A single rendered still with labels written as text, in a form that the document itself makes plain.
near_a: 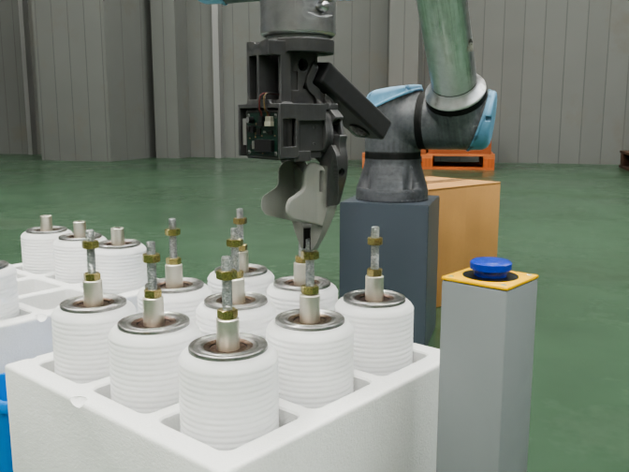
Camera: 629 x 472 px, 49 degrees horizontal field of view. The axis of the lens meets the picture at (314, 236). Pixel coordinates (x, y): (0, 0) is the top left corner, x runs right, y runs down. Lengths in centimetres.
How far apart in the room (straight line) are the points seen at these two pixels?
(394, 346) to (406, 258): 58
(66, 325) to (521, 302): 49
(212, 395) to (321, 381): 14
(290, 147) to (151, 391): 28
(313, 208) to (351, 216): 70
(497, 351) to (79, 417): 43
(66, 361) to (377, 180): 78
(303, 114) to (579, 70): 695
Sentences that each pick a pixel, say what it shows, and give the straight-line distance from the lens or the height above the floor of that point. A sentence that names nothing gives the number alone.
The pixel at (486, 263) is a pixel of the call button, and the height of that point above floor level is 33.
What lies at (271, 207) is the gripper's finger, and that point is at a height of 38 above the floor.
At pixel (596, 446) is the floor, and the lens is 112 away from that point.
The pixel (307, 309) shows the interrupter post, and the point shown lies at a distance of 74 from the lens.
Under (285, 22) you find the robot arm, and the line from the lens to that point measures 68.
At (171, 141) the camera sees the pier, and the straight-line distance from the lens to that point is 825.
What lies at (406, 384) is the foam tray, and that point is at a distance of 79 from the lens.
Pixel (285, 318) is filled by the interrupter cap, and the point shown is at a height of 25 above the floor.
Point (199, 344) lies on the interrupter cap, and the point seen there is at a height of 25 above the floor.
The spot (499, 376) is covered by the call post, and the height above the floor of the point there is 23.
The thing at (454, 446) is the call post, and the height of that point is 14.
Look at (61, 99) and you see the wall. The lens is 809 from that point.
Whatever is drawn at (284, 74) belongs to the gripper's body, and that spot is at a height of 51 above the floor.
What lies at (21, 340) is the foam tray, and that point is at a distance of 109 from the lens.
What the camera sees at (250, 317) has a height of 24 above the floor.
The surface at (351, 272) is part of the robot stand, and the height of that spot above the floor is 15.
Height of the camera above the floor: 47
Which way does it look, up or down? 10 degrees down
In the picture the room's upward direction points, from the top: straight up
